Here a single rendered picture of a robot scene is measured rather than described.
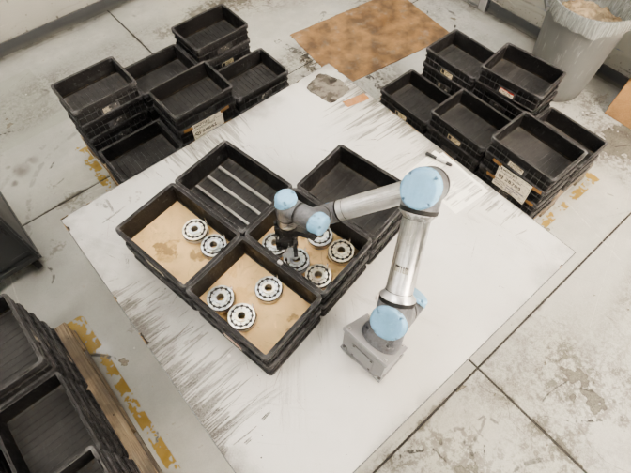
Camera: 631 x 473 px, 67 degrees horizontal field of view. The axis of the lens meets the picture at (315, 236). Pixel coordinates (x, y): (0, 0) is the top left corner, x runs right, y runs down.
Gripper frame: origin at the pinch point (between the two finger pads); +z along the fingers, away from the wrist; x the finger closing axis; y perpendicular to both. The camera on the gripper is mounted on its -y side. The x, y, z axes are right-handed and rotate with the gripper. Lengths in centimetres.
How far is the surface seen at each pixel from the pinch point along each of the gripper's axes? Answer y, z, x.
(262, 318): 14.4, 3.8, 24.8
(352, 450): -14, 20, 70
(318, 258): -8.5, 2.5, 1.9
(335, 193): -18.7, 0.9, -28.7
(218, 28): 40, 25, -197
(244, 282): 20.7, 2.9, 9.8
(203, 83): 48, 28, -145
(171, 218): 50, 1, -23
